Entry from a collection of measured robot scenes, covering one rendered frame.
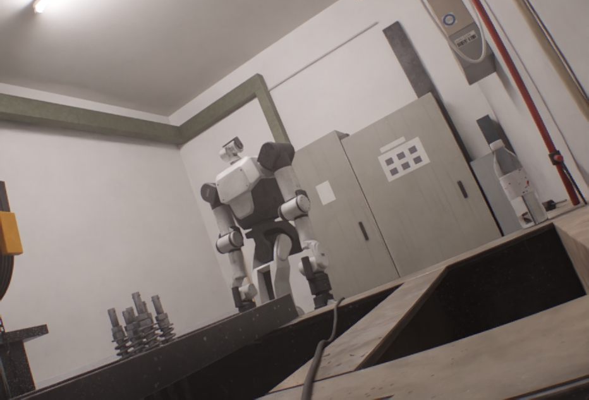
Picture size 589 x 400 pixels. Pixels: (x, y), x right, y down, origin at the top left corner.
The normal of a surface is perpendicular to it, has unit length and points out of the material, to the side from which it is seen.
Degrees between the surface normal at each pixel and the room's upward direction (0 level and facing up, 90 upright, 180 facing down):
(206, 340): 90
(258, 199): 98
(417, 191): 90
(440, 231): 90
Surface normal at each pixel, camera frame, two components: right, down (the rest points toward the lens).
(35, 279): 0.80, -0.44
